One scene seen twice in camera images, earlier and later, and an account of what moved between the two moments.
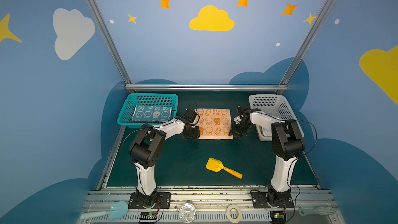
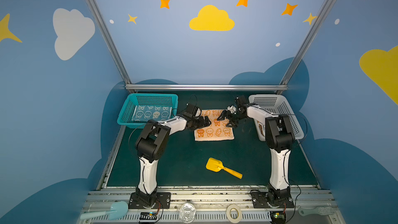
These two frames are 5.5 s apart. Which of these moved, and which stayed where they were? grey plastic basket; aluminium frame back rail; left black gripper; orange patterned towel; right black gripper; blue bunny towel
Moved: left black gripper; right black gripper
Stayed: grey plastic basket; orange patterned towel; blue bunny towel; aluminium frame back rail
